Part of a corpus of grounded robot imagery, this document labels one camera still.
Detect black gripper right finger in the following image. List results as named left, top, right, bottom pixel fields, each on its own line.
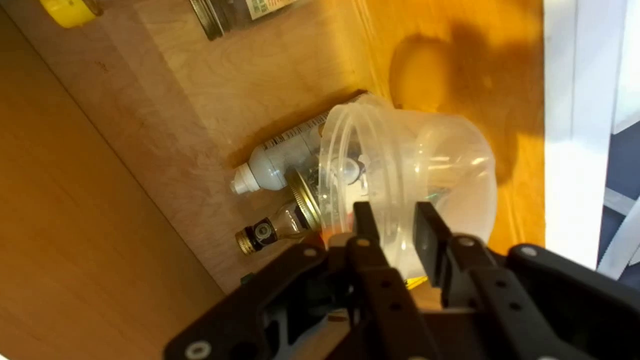
left=412, top=200, right=640, bottom=360

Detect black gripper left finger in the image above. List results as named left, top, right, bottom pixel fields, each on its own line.
left=163, top=200, right=429, bottom=360

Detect clear glass bottles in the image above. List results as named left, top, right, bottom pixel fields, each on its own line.
left=316, top=101, right=501, bottom=283

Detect glass jar gold lid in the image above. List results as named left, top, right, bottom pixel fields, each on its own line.
left=284, top=167, right=329, bottom=234

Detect dark bottle gold cap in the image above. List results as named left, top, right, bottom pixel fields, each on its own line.
left=235, top=205, right=307, bottom=259

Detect white squeeze bottle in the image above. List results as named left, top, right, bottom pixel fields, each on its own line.
left=228, top=118, right=330, bottom=199

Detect labelled packet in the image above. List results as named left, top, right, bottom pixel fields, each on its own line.
left=188, top=0, right=298, bottom=43

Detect yellow object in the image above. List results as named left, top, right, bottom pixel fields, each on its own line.
left=39, top=0, right=105, bottom=30

